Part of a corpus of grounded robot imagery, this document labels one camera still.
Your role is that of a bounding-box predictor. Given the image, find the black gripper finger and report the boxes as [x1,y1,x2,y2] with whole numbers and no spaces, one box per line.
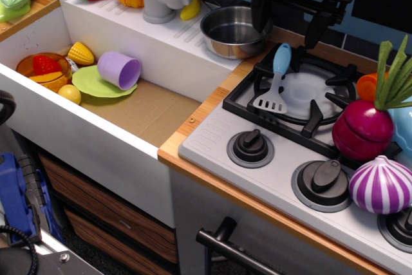
[304,12,335,50]
[250,0,272,32]

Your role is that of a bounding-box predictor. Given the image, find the blue handled grey toy spatula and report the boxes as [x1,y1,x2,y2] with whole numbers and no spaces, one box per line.
[252,43,292,114]

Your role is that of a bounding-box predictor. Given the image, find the small stainless steel pan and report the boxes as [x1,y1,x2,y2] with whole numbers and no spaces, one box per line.
[200,6,273,59]

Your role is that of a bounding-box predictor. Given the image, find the yellow toy banana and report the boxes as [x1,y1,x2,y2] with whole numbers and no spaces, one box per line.
[180,0,201,21]

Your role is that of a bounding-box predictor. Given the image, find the orange toy carrot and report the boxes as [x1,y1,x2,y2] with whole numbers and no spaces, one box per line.
[357,73,383,101]

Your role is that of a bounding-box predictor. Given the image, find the black stove burner grate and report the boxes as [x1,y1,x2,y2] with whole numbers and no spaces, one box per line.
[222,42,403,171]

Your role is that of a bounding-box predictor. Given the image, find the magenta toy beet with leaves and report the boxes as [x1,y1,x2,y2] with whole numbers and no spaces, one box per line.
[332,35,411,162]

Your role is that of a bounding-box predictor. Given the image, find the light blue bowl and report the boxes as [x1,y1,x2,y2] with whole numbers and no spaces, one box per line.
[389,107,412,158]

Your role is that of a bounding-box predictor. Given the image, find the left black stove knob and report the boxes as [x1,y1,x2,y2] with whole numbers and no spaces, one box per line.
[227,129,275,169]

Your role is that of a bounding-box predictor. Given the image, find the black stove knob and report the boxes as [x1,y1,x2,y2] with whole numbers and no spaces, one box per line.
[227,129,275,169]
[291,160,351,213]
[377,207,411,254]

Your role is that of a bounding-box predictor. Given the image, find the lilac plastic cup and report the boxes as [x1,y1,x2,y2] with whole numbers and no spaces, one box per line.
[97,51,142,91]

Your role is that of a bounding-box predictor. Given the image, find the middle black stove knob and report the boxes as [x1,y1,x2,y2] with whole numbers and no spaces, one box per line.
[291,160,351,213]

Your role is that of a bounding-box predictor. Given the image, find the purple striped toy onion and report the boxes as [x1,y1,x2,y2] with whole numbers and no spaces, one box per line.
[349,155,411,214]

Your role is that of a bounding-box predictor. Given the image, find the yellow toy corn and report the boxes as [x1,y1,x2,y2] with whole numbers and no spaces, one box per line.
[68,42,95,66]

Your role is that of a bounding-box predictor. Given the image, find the green plastic plate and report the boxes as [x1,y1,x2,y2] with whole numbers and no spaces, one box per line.
[71,65,137,98]

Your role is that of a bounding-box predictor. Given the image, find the yellow toy lemon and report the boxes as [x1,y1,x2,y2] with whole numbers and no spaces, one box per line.
[58,84,81,104]

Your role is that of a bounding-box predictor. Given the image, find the right black stove knob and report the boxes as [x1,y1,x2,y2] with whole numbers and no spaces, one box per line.
[377,207,411,254]

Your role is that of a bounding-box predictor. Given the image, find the orange transparent bowl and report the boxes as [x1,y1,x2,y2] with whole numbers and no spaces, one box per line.
[16,53,72,93]

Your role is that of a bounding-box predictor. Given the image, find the red toy strawberry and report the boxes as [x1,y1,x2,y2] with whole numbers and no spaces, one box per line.
[33,55,62,75]

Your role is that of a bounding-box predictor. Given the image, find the orange toy fruit slice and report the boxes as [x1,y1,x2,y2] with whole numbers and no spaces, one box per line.
[29,72,64,84]

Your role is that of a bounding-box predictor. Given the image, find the upper wooden drawer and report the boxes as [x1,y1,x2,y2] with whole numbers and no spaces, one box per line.
[39,151,178,267]

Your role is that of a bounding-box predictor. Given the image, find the wooden drawer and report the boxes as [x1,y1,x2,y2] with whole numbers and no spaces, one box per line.
[63,209,178,274]
[39,151,178,267]

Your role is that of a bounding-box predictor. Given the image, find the lower wooden drawer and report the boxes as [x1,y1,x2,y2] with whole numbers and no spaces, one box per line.
[63,209,178,274]

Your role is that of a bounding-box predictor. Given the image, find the blue clamp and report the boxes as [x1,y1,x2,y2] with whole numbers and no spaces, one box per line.
[1,153,64,242]

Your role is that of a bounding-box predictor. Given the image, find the black oven door handle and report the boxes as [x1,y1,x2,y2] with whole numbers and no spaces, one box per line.
[196,216,281,275]

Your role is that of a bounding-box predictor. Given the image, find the black coiled cable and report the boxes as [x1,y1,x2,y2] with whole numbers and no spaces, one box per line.
[0,225,39,275]

